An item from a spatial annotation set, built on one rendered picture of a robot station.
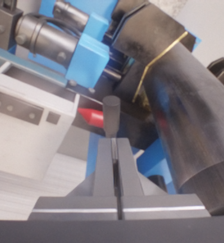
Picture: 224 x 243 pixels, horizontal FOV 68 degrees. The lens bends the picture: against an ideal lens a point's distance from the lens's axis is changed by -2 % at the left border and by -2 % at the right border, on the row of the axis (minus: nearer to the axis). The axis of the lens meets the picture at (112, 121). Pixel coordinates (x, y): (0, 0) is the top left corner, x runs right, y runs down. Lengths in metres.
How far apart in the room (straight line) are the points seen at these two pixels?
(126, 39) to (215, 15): 1.30
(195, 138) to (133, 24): 0.38
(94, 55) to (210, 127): 0.39
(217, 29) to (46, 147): 1.66
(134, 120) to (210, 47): 1.37
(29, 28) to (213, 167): 0.59
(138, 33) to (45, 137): 0.43
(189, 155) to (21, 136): 0.48
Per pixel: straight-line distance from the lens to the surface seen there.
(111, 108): 0.25
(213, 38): 1.86
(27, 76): 0.58
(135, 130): 0.68
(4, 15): 0.62
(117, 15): 1.04
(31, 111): 0.50
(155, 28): 0.58
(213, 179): 0.30
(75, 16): 1.05
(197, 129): 0.35
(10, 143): 0.65
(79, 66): 0.58
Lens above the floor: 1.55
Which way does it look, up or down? 48 degrees down
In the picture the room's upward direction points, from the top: 178 degrees clockwise
